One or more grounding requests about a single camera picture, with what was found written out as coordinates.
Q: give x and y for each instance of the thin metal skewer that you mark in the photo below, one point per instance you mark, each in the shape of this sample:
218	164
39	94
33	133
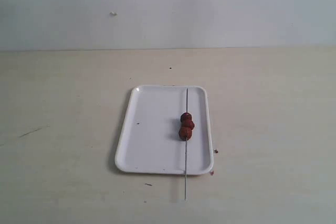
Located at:
186	142

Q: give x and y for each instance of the white rectangular plastic tray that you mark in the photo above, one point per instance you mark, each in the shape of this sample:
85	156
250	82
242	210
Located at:
149	141

